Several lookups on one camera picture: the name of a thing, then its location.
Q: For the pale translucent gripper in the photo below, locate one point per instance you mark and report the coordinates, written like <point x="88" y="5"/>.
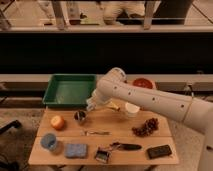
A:
<point x="113" y="106"/>

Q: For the light blue towel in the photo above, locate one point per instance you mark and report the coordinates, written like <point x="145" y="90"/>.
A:
<point x="92" y="107"/>

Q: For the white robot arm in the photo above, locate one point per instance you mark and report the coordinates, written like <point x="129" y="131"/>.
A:
<point x="193" y="112"/>

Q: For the green plastic tray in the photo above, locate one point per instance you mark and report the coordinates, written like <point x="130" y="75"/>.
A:
<point x="69" y="90"/>

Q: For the white plastic cup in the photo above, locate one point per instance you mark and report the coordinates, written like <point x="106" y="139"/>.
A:
<point x="131" y="110"/>

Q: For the small metal cup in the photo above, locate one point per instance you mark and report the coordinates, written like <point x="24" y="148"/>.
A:
<point x="80" y="117"/>

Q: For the red bowl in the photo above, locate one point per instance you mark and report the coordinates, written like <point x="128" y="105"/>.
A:
<point x="142" y="82"/>

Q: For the metal fork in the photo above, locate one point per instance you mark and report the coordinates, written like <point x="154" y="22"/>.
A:
<point x="87" y="133"/>

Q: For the dark red grape bunch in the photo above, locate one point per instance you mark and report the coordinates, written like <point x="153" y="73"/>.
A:
<point x="147" y="128"/>

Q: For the small dark metal box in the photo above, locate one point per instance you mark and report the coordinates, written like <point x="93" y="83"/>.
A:
<point x="102" y="155"/>

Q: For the wooden table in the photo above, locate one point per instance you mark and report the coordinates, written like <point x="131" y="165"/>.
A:
<point x="120" y="127"/>

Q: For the orange apple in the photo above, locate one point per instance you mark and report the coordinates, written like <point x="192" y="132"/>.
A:
<point x="57" y="122"/>

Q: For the blue sponge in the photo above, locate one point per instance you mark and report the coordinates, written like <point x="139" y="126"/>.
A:
<point x="76" y="151"/>

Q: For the black rectangular wallet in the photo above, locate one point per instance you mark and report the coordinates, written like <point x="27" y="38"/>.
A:
<point x="159" y="151"/>

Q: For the blue plastic cup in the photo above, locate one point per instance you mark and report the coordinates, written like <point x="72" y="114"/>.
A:
<point x="49" y="142"/>

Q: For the black handled knife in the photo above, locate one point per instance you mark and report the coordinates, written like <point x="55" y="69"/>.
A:
<point x="125" y="146"/>

